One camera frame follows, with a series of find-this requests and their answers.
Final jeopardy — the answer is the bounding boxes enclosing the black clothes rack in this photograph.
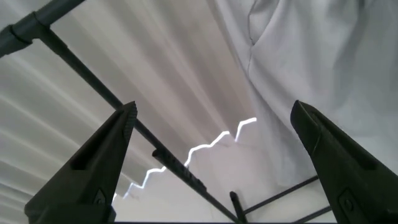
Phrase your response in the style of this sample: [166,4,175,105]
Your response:
[0,0,332,224]

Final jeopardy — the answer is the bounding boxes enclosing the white curtain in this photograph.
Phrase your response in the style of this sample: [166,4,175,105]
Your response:
[0,0,259,224]

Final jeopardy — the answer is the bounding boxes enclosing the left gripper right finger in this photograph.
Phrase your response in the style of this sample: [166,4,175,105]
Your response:
[290,100,398,224]

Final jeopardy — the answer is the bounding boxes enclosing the pale grey shorts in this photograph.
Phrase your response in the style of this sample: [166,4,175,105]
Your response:
[206,0,398,187]

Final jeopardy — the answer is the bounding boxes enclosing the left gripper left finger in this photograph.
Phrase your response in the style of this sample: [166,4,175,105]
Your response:
[24,101,138,223]

